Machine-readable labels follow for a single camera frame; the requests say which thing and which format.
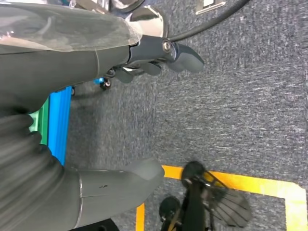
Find blue steel shelf rack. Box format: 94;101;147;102
48;76;112;167

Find clear plastic cover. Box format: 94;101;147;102
0;2;143;52

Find green folding crate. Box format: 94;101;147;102
29;97;50;146

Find chrome round stool base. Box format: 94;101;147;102
109;0;169;38

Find black robot right foot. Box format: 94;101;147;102
159;196;181;224

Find black robot foot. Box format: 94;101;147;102
182;161;252;228
159;196;181;224

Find steel floor outlet plate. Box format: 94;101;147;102
196;0;226;15

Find black robot left foot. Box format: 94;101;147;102
182;161;252;228

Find yellow floor tape square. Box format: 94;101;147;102
135;165;308;231

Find black hanging cable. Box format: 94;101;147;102
168;0;251;42

